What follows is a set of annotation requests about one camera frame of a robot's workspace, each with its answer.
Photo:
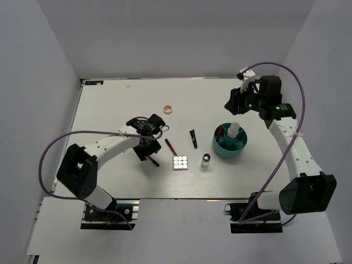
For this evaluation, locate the red lip gloss tube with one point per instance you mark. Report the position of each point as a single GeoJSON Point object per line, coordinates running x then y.
{"type": "Point", "coordinates": [219, 133]}

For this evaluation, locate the red lip gloss near palette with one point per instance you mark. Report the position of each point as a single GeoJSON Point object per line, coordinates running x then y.
{"type": "Point", "coordinates": [170, 147]}

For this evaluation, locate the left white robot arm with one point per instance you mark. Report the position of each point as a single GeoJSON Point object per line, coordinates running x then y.
{"type": "Point", "coordinates": [80, 165]}

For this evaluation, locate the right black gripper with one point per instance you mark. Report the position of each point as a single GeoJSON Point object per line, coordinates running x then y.
{"type": "Point", "coordinates": [236, 99]}

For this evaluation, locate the clear bottle black cap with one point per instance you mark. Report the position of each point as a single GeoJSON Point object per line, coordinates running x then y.
{"type": "Point", "coordinates": [205, 160]}

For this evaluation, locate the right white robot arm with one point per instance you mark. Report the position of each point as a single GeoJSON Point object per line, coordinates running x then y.
{"type": "Point", "coordinates": [309, 189]}

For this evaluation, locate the red lip gloss black cap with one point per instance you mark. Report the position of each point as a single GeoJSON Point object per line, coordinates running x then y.
{"type": "Point", "coordinates": [153, 161]}

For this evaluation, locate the teal round organizer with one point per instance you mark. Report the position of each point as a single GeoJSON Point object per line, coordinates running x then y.
{"type": "Point", "coordinates": [228, 148]}

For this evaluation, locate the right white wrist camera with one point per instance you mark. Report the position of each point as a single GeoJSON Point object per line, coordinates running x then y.
{"type": "Point", "coordinates": [246, 76]}

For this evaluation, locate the clear eyeshadow palette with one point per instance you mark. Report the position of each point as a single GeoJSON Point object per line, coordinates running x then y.
{"type": "Point", "coordinates": [180, 163]}

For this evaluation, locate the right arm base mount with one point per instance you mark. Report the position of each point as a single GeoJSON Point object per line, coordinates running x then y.
{"type": "Point", "coordinates": [269, 223]}

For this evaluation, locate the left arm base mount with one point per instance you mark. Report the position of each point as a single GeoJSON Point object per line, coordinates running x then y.
{"type": "Point", "coordinates": [126, 218]}

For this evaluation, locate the black squeeze tube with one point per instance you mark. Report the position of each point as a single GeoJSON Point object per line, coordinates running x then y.
{"type": "Point", "coordinates": [193, 138]}

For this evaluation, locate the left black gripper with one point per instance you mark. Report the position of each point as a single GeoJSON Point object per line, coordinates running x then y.
{"type": "Point", "coordinates": [155, 146]}

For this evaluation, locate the white lotion bottle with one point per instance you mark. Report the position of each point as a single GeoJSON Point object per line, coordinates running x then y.
{"type": "Point", "coordinates": [233, 131]}

